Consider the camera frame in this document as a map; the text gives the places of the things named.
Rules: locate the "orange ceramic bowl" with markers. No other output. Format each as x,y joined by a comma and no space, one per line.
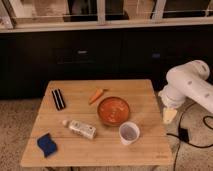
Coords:
113,111

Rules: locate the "white paper cup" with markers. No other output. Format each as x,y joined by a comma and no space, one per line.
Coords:
129,132

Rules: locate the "black power adapter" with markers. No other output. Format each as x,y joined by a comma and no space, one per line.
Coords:
183,135

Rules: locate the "blue sponge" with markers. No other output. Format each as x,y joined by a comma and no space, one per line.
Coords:
47,145

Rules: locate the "white plastic bottle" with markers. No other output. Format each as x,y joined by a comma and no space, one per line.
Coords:
80,128

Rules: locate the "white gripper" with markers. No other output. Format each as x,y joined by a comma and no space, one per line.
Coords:
172,99

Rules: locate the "white window frame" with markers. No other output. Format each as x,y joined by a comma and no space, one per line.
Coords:
54,15

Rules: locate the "orange carrot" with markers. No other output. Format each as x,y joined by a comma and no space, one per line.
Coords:
98,93

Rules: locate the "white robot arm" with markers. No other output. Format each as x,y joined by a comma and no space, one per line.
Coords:
188,80

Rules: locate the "dark cabinet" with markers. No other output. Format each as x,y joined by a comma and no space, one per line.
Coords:
28,61

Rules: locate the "black striped block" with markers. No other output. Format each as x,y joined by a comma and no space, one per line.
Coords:
58,99

